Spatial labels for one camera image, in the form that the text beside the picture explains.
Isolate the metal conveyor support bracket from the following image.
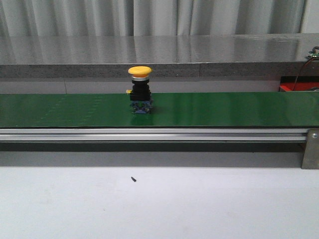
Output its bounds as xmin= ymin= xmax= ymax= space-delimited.
xmin=301 ymin=128 xmax=319 ymax=169

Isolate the grey pleated curtain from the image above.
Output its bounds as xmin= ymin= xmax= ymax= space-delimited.
xmin=0 ymin=0 xmax=306 ymax=37

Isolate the green conveyor belt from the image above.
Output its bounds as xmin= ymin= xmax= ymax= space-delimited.
xmin=0 ymin=92 xmax=319 ymax=128

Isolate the aluminium conveyor side rail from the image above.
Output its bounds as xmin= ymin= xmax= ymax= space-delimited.
xmin=0 ymin=128 xmax=309 ymax=141

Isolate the small green circuit board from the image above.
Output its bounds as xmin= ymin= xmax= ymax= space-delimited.
xmin=307 ymin=47 xmax=319 ymax=59

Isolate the grey stone counter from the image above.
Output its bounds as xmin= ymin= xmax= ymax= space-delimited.
xmin=0 ymin=33 xmax=319 ymax=78

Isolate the thin red-brown wire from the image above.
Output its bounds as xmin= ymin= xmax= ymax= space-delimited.
xmin=293 ymin=46 xmax=319 ymax=92

